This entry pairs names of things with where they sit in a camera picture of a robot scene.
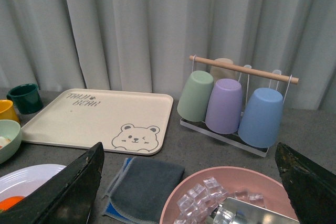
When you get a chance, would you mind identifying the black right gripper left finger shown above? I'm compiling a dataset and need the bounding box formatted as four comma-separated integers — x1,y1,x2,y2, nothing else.
1,142,104,223

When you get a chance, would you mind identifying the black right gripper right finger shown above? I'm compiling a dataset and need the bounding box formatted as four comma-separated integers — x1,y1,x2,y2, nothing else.
275,143,335,223

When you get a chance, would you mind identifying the white round plate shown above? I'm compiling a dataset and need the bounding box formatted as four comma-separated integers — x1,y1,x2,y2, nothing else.
1,164,66,201

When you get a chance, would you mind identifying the orange fruit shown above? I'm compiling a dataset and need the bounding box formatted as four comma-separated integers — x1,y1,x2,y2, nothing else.
0,196,25,212

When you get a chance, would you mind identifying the grey blue cleaning cloth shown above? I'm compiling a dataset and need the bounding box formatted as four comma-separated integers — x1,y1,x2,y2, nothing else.
103,157,185,223

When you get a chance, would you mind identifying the metal scoop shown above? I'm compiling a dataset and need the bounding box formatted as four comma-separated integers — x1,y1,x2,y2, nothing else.
204,197,299,224

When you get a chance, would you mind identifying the pink bowl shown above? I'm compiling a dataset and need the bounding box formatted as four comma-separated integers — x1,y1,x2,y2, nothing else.
160,166,298,223

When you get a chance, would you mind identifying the blue cup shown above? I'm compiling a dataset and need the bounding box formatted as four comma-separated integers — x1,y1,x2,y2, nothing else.
238,88,284,148

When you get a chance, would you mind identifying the light green bowl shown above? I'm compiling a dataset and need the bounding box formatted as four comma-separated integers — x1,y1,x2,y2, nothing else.
1,120,22,164

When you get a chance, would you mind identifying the cream bear tray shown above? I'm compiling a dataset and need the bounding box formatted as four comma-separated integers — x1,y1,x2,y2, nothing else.
22,89,173,156

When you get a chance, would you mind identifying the yellow mug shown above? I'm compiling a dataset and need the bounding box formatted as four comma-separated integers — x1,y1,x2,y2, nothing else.
0,100,20,124

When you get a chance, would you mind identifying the dark green mug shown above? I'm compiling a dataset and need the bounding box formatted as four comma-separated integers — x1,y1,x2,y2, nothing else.
6,83,44,114

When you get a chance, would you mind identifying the purple cup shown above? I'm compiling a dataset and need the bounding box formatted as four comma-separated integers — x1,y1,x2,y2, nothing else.
205,79,243,134

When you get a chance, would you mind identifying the clear ice cubes pile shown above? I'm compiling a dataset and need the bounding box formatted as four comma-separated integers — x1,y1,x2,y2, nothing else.
174,177,266,223

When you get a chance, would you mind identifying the green cup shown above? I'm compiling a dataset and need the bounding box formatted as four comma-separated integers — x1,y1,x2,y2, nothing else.
177,70,214,122

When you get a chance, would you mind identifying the beige cup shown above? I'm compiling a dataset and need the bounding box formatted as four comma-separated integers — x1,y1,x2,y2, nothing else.
210,58,236,84

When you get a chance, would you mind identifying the white curtain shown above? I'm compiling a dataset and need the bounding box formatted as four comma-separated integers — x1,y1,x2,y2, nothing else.
1,0,335,113

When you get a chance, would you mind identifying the white cup rack wooden handle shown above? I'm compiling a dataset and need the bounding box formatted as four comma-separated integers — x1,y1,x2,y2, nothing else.
180,56,299,157

